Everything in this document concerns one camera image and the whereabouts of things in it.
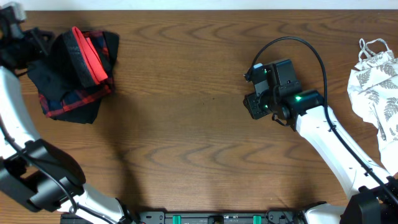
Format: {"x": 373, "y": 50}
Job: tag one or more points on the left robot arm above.
{"x": 35, "y": 173}

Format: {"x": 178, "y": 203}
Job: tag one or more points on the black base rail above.
{"x": 274, "y": 216}

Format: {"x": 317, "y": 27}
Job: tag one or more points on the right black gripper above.
{"x": 252, "y": 104}

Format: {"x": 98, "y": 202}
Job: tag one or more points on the black leggings with red waistband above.
{"x": 77, "y": 61}

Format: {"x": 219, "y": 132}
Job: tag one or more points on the white fern print garment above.
{"x": 372, "y": 90}

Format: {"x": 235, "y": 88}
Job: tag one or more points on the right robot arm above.
{"x": 370, "y": 189}

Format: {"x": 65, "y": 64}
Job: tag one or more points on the red navy plaid garment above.
{"x": 77, "y": 75}

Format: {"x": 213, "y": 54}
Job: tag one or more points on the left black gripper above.
{"x": 39, "y": 49}

